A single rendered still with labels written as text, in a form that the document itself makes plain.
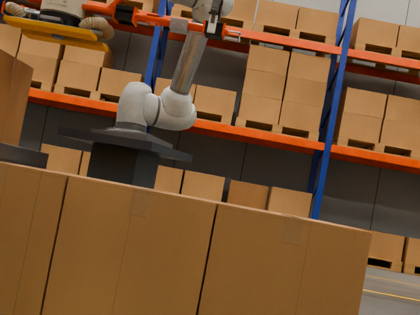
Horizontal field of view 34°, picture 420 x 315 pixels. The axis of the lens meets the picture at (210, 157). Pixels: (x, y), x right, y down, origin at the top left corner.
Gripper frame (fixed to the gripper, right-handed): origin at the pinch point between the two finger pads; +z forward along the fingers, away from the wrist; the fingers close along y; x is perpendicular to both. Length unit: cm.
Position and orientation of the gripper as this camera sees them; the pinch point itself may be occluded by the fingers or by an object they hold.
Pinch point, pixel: (212, 29)
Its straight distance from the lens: 267.1
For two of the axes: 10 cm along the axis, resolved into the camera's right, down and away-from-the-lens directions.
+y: -0.8, -0.7, -9.9
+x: 9.8, 1.8, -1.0
